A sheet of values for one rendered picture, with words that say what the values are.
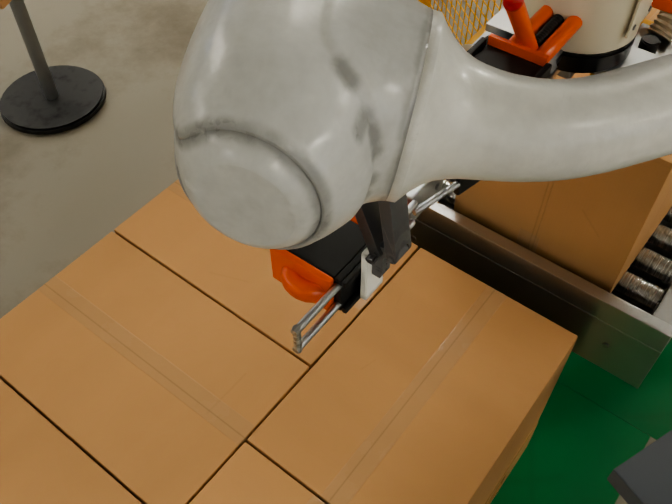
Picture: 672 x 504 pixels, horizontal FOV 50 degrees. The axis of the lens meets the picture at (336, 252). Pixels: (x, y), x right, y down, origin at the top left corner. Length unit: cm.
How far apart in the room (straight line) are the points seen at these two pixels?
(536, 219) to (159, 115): 171
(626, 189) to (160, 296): 98
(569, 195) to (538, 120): 116
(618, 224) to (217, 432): 88
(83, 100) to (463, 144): 270
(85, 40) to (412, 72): 308
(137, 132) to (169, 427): 161
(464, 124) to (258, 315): 123
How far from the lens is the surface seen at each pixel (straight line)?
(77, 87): 309
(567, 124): 39
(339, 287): 69
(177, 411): 148
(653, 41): 123
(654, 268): 180
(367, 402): 146
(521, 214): 164
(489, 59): 95
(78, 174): 276
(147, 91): 304
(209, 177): 33
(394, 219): 62
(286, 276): 71
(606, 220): 154
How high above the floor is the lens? 183
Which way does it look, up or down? 51 degrees down
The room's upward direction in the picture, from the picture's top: straight up
